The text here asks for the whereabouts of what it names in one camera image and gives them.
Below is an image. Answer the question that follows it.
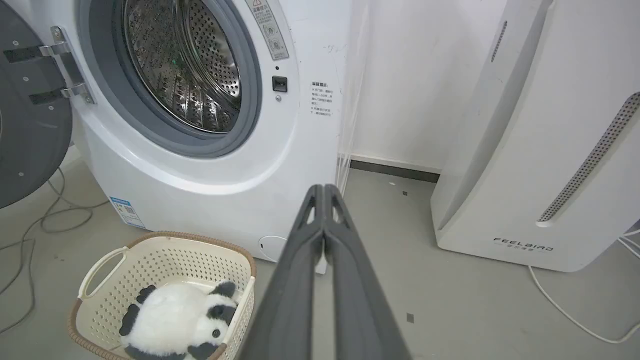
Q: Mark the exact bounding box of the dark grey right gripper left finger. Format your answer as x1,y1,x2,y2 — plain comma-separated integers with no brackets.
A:
237,184,326,360

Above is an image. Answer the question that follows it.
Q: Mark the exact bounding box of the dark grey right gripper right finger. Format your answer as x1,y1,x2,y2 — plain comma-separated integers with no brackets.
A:
323,184,413,360

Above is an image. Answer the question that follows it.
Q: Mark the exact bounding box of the panda plush toy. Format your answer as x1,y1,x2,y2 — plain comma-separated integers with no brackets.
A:
119,281,238,360

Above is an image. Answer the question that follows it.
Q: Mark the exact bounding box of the grey washing machine door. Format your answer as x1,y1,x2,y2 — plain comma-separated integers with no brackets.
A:
0,0,96,210

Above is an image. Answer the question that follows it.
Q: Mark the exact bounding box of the cream perforated laundry basket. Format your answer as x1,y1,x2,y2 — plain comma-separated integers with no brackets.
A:
67,231,257,360

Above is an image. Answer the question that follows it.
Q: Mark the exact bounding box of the white front-load washing machine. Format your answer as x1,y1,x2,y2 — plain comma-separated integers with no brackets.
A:
10,0,372,275

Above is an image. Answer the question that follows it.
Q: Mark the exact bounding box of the white tall air purifier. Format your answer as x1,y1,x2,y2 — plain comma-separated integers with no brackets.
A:
430,0,640,273

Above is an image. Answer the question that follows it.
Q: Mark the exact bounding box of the white power cable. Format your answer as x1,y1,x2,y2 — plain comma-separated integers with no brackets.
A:
528,230,640,345

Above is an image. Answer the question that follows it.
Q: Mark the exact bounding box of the grey floor cable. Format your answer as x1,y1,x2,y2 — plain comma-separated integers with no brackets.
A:
0,166,110,335

